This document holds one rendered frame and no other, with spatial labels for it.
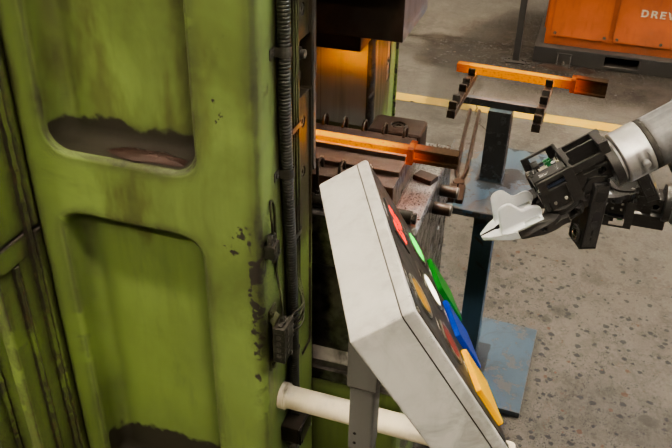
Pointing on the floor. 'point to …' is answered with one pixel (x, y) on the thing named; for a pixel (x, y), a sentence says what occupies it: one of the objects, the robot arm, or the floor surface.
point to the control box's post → (363, 418)
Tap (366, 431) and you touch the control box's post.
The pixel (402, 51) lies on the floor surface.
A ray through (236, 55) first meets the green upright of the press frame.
